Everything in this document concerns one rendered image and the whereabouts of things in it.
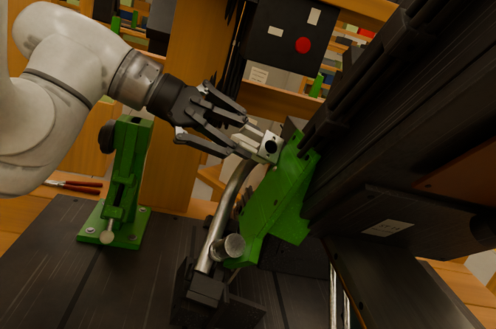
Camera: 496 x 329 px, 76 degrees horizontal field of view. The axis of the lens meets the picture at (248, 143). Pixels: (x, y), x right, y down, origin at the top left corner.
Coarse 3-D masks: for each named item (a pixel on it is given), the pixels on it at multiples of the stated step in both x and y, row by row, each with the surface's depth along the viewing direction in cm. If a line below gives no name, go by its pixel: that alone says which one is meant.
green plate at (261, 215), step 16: (288, 144) 57; (288, 160) 54; (304, 160) 49; (272, 176) 57; (288, 176) 51; (304, 176) 48; (256, 192) 60; (272, 192) 53; (288, 192) 49; (304, 192) 50; (256, 208) 56; (272, 208) 51; (288, 208) 51; (240, 224) 59; (256, 224) 53; (272, 224) 50; (288, 224) 52; (304, 224) 53; (288, 240) 53
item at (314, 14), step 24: (264, 0) 63; (288, 0) 64; (312, 0) 64; (264, 24) 65; (288, 24) 65; (312, 24) 66; (240, 48) 77; (264, 48) 67; (288, 48) 67; (312, 48) 68; (312, 72) 70
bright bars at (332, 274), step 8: (328, 264) 55; (328, 272) 54; (328, 280) 54; (328, 288) 53; (328, 296) 53; (336, 296) 52; (344, 296) 53; (328, 304) 52; (336, 304) 52; (344, 304) 52; (336, 312) 51; (344, 312) 52; (336, 320) 51; (344, 320) 51; (336, 328) 50; (344, 328) 51
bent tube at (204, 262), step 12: (264, 132) 59; (264, 144) 57; (276, 144) 59; (264, 156) 57; (276, 156) 58; (240, 168) 66; (252, 168) 65; (240, 180) 66; (228, 192) 66; (228, 204) 65; (216, 216) 63; (228, 216) 64; (216, 228) 62; (204, 240) 61; (204, 252) 59; (204, 264) 58
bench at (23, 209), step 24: (48, 192) 83; (72, 192) 86; (0, 216) 71; (24, 216) 73; (192, 216) 91; (0, 240) 65; (432, 264) 104; (456, 264) 109; (456, 288) 95; (480, 288) 99; (480, 312) 88
